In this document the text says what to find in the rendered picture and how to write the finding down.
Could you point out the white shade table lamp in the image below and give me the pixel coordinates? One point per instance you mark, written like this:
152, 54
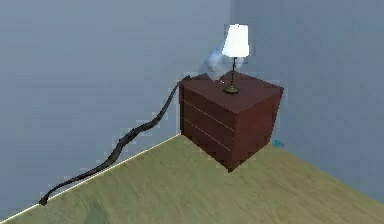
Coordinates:
236, 41

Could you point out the dark red chest of drawers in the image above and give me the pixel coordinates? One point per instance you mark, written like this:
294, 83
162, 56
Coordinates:
213, 110

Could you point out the small teal object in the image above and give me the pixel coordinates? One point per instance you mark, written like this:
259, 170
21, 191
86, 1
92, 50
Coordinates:
277, 143

